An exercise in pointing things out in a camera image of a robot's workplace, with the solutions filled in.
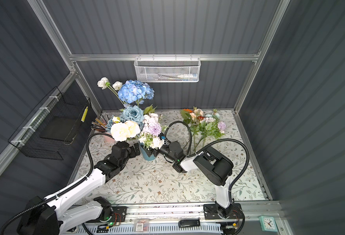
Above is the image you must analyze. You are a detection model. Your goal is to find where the black remote device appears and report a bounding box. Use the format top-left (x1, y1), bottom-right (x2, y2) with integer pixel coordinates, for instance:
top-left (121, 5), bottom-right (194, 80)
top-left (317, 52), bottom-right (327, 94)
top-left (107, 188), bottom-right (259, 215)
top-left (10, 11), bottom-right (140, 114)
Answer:
top-left (178, 219), bottom-right (200, 228)

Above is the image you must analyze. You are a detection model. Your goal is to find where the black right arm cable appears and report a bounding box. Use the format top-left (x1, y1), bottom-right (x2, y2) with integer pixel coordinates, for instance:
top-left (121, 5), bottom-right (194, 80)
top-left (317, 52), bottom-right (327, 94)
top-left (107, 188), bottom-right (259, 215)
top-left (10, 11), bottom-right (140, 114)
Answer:
top-left (163, 120), bottom-right (250, 203)

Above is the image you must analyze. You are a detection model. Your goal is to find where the black wire wall basket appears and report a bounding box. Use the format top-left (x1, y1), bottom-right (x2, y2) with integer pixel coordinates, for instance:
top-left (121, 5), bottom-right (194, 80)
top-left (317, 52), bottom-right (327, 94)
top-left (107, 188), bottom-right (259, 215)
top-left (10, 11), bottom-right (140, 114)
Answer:
top-left (8, 87), bottom-right (91, 161)

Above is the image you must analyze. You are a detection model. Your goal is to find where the dusty blue rose bunch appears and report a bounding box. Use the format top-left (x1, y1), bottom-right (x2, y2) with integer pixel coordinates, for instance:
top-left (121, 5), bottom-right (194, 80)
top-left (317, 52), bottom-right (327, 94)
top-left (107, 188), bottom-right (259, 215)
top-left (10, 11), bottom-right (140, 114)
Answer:
top-left (105, 105), bottom-right (145, 132)

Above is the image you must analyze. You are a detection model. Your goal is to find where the green sprig flower bunch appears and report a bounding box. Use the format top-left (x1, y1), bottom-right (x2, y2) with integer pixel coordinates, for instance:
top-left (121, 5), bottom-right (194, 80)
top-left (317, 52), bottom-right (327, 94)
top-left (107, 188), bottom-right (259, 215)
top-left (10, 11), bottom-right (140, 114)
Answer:
top-left (180, 107), bottom-right (227, 150)

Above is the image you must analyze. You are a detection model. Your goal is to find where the teal ceramic vase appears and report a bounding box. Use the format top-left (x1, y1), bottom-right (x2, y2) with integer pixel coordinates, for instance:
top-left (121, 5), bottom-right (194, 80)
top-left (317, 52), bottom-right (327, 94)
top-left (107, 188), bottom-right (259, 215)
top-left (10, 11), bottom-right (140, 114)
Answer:
top-left (140, 145), bottom-right (156, 161)

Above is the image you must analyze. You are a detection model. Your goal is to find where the white wire mesh basket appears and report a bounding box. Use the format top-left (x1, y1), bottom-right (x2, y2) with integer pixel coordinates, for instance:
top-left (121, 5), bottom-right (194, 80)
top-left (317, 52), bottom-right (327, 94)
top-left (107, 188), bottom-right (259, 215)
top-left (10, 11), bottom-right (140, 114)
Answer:
top-left (134, 56), bottom-right (201, 83)

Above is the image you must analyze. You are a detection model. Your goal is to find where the teal small clock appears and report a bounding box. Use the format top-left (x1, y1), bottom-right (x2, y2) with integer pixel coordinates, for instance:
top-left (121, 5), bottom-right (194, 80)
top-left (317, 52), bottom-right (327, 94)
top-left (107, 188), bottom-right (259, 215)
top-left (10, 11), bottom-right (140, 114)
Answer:
top-left (259, 215), bottom-right (278, 232)

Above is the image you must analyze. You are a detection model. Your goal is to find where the coloured pencils bundle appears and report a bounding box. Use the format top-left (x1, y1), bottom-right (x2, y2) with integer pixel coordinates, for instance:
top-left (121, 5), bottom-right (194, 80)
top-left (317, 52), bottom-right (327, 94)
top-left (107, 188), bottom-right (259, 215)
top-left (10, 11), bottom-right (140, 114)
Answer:
top-left (91, 115), bottom-right (107, 133)

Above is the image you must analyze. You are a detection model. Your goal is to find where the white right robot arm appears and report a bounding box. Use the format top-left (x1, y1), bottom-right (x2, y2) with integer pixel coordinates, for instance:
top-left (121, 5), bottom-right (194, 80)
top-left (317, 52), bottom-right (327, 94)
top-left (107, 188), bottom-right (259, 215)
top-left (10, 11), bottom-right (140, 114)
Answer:
top-left (141, 139), bottom-right (250, 219)

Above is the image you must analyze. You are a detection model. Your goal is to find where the white rose stem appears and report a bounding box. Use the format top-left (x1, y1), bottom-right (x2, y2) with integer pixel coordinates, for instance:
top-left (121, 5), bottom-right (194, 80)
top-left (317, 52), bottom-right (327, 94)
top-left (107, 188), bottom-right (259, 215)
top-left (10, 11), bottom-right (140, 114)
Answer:
top-left (97, 77), bottom-right (125, 105)

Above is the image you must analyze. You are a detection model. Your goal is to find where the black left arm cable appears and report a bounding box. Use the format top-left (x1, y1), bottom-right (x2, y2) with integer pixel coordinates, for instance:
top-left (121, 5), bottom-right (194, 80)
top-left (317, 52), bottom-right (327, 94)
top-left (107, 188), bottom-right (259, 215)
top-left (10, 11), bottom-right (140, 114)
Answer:
top-left (0, 132), bottom-right (116, 235)

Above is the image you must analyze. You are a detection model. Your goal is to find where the floral patterned table mat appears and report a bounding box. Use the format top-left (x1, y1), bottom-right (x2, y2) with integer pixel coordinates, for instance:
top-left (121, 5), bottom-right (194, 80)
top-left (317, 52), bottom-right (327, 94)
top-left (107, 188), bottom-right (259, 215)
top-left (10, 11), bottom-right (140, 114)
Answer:
top-left (69, 110), bottom-right (267, 205)

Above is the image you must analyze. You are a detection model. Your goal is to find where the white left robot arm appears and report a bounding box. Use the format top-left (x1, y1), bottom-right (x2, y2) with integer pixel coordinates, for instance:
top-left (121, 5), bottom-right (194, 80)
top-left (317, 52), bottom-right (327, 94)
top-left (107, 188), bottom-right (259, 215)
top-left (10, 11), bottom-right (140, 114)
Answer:
top-left (17, 142), bottom-right (141, 235)

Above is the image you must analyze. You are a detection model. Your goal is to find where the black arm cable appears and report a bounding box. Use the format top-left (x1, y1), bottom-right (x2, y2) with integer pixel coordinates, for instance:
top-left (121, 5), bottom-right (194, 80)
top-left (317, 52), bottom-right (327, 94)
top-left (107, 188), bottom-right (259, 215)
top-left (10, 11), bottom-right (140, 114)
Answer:
top-left (163, 120), bottom-right (250, 203)
top-left (0, 132), bottom-right (116, 235)

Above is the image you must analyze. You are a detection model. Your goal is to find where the purple white flower bunch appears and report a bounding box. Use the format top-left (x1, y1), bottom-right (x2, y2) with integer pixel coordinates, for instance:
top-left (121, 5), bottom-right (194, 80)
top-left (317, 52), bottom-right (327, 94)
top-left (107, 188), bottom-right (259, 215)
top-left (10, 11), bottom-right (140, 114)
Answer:
top-left (139, 113), bottom-right (164, 149)

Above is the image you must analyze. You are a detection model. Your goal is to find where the cream peony flower stem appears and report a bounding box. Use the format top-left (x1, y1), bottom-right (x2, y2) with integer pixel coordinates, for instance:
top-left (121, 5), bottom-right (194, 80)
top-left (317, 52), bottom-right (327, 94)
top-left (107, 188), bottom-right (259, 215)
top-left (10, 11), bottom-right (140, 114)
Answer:
top-left (110, 117), bottom-right (141, 142)

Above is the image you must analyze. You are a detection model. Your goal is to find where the blue hydrangea flower stem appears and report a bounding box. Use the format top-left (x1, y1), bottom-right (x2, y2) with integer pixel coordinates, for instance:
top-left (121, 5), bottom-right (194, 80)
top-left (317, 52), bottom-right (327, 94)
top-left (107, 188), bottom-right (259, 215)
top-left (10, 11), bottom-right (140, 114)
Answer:
top-left (118, 80), bottom-right (154, 106)

